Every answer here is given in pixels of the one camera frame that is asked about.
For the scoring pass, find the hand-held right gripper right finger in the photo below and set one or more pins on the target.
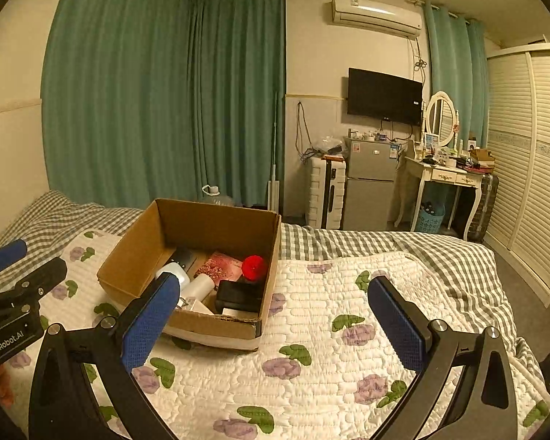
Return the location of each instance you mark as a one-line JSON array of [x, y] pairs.
[[396, 325]]

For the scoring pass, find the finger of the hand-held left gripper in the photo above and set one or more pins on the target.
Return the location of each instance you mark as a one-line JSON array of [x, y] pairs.
[[4, 255], [41, 277]]

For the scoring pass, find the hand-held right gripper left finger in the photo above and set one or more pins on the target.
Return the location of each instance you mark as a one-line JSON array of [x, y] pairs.
[[149, 325]]

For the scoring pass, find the white round device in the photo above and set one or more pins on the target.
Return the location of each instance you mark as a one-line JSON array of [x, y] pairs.
[[178, 271]]

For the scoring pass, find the brown cardboard box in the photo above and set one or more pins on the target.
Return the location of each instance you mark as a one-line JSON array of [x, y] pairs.
[[211, 327]]

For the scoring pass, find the white bottle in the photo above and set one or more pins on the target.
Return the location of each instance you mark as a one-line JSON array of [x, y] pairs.
[[198, 286]]

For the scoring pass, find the black remote control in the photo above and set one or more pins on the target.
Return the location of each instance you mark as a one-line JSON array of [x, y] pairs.
[[186, 259]]

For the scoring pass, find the black rectangular box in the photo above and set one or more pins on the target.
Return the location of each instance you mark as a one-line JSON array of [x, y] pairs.
[[238, 295]]

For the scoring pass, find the pink floral booklet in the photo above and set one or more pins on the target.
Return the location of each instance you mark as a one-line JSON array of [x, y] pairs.
[[222, 266]]

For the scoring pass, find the white tube with red cap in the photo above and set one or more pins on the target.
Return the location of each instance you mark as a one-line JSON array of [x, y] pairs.
[[254, 267]]

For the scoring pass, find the white floral quilt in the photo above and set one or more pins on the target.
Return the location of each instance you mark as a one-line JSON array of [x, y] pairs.
[[311, 330]]

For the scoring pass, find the grey checked bedsheet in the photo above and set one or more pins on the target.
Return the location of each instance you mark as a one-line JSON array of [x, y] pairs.
[[371, 243]]

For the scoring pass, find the blue plastic basket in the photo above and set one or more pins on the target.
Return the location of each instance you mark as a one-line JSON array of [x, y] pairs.
[[431, 220]]

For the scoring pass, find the grey refrigerator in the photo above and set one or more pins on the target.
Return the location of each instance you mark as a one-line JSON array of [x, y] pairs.
[[369, 188]]

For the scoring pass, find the clear water jug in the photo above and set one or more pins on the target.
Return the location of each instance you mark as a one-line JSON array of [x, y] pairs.
[[217, 197]]

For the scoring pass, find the dark suitcase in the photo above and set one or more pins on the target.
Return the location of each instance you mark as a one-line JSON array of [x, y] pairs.
[[483, 206]]

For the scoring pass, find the white suitcase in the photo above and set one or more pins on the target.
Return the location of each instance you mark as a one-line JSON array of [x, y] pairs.
[[318, 192]]

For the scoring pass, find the white dressing table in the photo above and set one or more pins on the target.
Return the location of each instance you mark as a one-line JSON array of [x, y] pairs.
[[444, 175]]

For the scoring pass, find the white mop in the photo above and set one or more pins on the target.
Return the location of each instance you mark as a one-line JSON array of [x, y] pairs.
[[273, 192]]

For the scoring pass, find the small open cardboard box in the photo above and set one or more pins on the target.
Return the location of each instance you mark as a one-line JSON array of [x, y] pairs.
[[482, 156]]

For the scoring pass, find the clear plastic bag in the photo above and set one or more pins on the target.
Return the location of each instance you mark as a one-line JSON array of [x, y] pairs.
[[327, 144]]

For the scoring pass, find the wide green curtain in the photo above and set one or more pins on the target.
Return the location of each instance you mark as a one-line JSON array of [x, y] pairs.
[[119, 87]]

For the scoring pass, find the cream louvred wardrobe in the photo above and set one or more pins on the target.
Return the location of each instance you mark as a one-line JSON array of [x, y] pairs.
[[527, 165]]

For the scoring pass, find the oval white-framed mirror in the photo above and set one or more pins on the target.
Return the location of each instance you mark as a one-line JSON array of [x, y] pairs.
[[441, 117]]

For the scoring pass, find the green corner curtain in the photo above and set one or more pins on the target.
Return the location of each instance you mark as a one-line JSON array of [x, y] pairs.
[[238, 96]]

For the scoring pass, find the narrow green curtain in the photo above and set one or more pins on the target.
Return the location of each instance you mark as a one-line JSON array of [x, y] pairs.
[[453, 78]]

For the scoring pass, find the white air conditioner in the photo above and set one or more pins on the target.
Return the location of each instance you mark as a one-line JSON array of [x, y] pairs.
[[376, 16]]

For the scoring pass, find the black wall television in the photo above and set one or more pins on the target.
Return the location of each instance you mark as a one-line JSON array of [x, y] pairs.
[[384, 96]]

